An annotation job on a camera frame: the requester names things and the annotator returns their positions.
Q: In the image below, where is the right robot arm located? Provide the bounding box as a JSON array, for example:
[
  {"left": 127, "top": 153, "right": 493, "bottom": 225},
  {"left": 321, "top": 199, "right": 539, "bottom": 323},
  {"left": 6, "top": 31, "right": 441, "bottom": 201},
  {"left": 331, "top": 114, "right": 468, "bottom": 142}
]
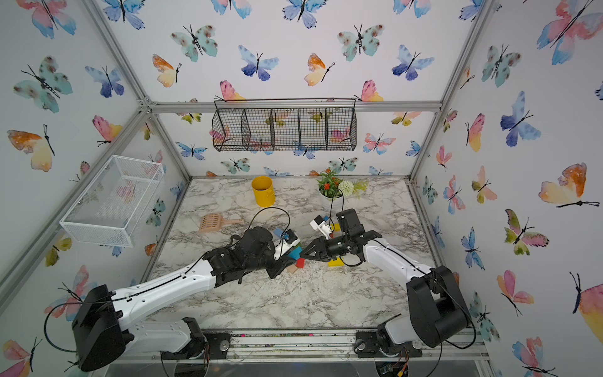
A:
[{"left": 300, "top": 209, "right": 472, "bottom": 356}]

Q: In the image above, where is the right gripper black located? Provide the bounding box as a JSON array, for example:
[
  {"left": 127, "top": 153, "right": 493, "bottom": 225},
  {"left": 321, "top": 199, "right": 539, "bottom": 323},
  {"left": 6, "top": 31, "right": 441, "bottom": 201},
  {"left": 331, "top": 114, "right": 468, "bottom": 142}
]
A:
[{"left": 299, "top": 236, "right": 351, "bottom": 262}]

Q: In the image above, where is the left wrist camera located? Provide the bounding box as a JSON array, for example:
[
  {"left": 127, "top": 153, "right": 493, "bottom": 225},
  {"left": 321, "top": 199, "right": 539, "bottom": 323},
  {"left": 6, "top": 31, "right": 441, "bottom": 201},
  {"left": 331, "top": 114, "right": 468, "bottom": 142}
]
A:
[{"left": 280, "top": 229, "right": 300, "bottom": 254}]

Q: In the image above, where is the pink plastic scoop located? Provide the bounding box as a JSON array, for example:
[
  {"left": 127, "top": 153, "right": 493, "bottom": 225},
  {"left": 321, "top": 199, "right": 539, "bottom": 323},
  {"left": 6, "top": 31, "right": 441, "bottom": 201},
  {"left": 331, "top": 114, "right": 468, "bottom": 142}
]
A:
[{"left": 199, "top": 213, "right": 244, "bottom": 233}]

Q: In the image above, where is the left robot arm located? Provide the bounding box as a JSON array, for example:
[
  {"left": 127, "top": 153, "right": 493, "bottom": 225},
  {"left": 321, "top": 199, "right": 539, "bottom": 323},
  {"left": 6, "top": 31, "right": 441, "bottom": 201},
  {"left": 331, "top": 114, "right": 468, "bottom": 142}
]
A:
[{"left": 72, "top": 227, "right": 300, "bottom": 372}]

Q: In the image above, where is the yellow cup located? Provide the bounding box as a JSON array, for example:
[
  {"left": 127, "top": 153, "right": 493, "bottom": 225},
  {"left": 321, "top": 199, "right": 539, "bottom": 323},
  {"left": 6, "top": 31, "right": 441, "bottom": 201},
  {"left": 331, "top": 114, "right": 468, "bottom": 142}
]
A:
[{"left": 251, "top": 176, "right": 276, "bottom": 208}]

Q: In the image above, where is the white mesh wall basket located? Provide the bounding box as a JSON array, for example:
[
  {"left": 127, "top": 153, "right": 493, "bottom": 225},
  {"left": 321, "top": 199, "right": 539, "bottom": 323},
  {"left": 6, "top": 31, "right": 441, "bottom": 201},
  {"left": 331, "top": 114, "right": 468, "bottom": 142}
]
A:
[{"left": 60, "top": 155, "right": 165, "bottom": 248}]

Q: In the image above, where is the yellow block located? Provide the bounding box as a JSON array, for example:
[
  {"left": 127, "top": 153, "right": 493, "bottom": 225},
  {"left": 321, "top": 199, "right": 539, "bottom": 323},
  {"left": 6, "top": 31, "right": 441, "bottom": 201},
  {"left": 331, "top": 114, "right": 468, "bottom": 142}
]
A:
[{"left": 328, "top": 258, "right": 345, "bottom": 267}]

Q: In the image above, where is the teal block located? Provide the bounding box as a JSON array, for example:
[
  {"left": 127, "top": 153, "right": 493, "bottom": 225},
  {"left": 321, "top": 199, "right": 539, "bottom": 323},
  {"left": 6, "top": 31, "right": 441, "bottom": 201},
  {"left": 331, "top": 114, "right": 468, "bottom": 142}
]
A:
[{"left": 287, "top": 247, "right": 302, "bottom": 260}]

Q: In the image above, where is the potted flower plant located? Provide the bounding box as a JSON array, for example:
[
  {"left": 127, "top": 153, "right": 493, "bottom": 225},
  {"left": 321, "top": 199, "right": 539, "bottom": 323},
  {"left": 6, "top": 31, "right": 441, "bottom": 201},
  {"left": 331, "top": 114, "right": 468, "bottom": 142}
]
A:
[{"left": 317, "top": 169, "right": 369, "bottom": 201}]

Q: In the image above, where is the aluminium front rail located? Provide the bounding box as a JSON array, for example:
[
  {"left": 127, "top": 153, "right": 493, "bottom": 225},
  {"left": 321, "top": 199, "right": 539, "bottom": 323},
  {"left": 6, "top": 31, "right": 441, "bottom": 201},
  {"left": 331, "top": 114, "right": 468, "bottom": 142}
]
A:
[{"left": 95, "top": 322, "right": 490, "bottom": 369}]

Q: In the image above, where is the black wire wall basket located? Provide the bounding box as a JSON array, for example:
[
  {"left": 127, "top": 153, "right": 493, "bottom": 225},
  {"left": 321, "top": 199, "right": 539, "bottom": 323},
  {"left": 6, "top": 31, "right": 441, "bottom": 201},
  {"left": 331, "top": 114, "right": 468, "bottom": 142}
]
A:
[{"left": 210, "top": 97, "right": 357, "bottom": 152}]

